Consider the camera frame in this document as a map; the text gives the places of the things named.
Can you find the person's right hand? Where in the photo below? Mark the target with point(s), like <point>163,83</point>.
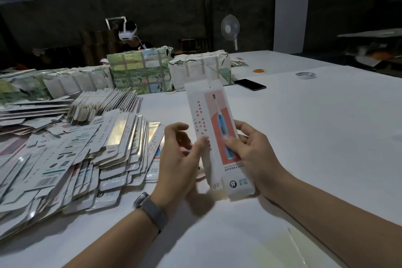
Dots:
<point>261,161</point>

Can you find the person's left hand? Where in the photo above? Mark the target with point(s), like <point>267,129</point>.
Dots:
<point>176,173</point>

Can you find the toothbrush carton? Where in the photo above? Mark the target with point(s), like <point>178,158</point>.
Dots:
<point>207,111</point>

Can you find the fanned stack of white cartons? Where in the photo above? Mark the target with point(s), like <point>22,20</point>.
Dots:
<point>100,104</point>

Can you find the pile of cartons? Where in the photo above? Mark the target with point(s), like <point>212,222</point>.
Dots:
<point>63,161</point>

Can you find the person's right forearm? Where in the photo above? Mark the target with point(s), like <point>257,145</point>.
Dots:
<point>342,227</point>

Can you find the grey band wristwatch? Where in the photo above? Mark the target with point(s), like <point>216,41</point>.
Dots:
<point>152,210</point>

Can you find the black smartphone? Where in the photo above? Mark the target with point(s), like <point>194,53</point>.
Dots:
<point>250,84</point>

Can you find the small orange tape roll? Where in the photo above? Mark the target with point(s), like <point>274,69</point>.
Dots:
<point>259,70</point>

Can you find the white tape roll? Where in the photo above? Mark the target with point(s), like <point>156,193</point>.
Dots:
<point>297,75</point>

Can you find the small white paper stack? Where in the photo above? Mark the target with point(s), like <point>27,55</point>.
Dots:
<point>238,62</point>

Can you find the green printed wrapped bundle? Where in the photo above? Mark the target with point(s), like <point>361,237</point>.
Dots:
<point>138,71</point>

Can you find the dark wooden chair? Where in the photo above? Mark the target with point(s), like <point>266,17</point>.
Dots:
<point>195,45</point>

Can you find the white standing fan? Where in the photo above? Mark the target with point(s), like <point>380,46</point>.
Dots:
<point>230,26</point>

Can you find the white board panel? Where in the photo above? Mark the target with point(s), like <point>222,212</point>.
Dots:
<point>291,16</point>

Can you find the row of white wrapped bundles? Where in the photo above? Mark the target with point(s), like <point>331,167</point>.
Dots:
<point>56,84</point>

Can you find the cluttered side table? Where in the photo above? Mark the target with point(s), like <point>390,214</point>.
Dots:
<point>369,51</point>

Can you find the white head-mounted camera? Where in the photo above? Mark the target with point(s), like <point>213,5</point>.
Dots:
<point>127,31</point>

